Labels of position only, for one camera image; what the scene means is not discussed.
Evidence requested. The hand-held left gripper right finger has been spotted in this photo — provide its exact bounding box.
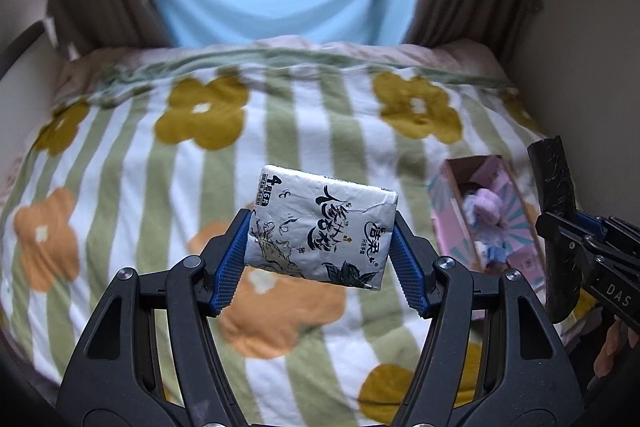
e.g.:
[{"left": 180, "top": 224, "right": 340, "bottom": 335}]
[{"left": 388, "top": 212, "right": 586, "bottom": 427}]

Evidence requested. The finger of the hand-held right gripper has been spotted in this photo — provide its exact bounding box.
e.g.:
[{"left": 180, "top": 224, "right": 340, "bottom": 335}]
[
  {"left": 536, "top": 210, "right": 594, "bottom": 254},
  {"left": 575, "top": 214, "right": 622, "bottom": 249}
]

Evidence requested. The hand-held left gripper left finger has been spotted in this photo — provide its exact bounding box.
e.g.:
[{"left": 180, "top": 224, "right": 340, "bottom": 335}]
[{"left": 56, "top": 208, "right": 253, "bottom": 427}]

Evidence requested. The long black packet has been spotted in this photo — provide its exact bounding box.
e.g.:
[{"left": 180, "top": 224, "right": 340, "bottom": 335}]
[{"left": 527, "top": 137, "right": 584, "bottom": 323}]

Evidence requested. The cardboard box with pink print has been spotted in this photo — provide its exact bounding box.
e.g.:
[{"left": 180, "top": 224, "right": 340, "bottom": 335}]
[{"left": 429, "top": 155, "right": 546, "bottom": 293}]

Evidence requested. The black and white tissue pack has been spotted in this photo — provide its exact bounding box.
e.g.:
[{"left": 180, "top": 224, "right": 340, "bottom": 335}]
[{"left": 243, "top": 164, "right": 399, "bottom": 292}]

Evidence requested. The person's right hand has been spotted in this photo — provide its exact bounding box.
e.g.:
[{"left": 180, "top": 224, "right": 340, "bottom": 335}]
[{"left": 594, "top": 319, "right": 640, "bottom": 374}]

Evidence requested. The striped floral blanket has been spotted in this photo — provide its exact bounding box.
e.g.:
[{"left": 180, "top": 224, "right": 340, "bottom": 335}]
[{"left": 0, "top": 49, "right": 601, "bottom": 427}]

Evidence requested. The white padded headboard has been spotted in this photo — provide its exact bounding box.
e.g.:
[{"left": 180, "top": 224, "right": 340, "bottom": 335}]
[{"left": 0, "top": 23, "right": 66, "bottom": 142}]

